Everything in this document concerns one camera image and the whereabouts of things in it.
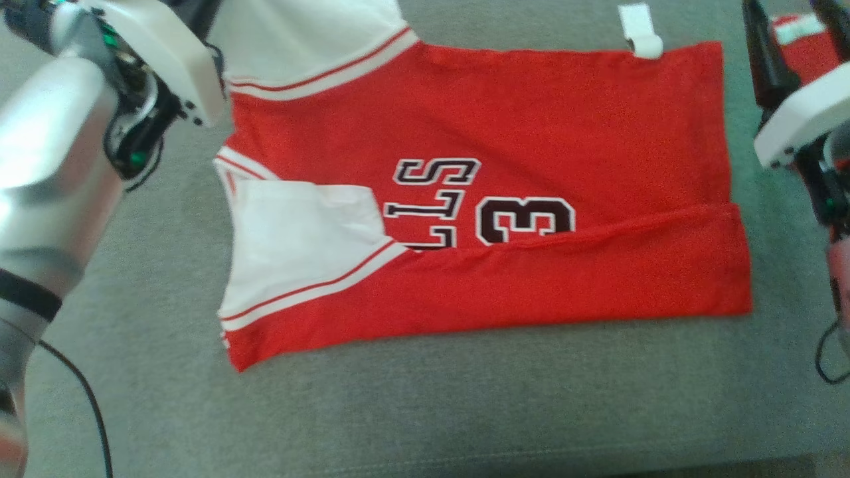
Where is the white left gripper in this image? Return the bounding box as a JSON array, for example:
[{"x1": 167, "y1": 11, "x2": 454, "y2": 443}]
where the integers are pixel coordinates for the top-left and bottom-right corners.
[{"x1": 76, "y1": 0, "x2": 228, "y2": 128}]

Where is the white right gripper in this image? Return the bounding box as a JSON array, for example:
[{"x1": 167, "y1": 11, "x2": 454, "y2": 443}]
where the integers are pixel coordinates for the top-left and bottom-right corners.
[{"x1": 742, "y1": 0, "x2": 850, "y2": 170}]

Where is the red and white basketball jersey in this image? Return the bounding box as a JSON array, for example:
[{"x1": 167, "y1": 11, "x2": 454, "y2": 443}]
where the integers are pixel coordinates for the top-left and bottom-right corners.
[{"x1": 212, "y1": 0, "x2": 753, "y2": 372}]

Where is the red cloth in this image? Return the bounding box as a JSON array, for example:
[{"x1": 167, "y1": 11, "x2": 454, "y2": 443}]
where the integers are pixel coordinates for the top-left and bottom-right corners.
[{"x1": 770, "y1": 13, "x2": 844, "y2": 84}]

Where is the large grey sofa seat cushion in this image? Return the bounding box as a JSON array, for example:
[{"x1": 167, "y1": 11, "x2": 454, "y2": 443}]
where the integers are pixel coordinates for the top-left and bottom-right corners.
[{"x1": 0, "y1": 0, "x2": 850, "y2": 478}]

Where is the thin black cable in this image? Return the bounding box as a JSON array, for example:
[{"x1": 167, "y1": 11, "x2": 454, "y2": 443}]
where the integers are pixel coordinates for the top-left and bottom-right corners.
[
  {"x1": 37, "y1": 340, "x2": 115, "y2": 478},
  {"x1": 815, "y1": 317, "x2": 850, "y2": 386}
]

